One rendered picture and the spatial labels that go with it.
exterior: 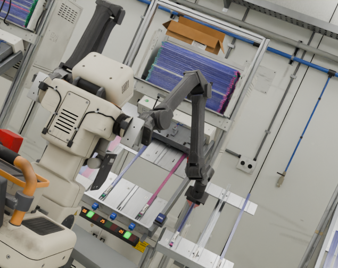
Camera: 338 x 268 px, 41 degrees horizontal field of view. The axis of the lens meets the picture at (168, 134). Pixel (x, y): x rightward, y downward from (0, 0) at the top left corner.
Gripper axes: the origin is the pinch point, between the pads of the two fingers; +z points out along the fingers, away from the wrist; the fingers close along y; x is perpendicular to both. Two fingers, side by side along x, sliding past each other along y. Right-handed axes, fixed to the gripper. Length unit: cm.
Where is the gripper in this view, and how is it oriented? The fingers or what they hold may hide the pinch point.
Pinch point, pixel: (192, 205)
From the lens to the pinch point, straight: 223.3
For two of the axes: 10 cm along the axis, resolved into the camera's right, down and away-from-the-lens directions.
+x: -4.2, 5.9, -6.9
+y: -8.9, -4.2, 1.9
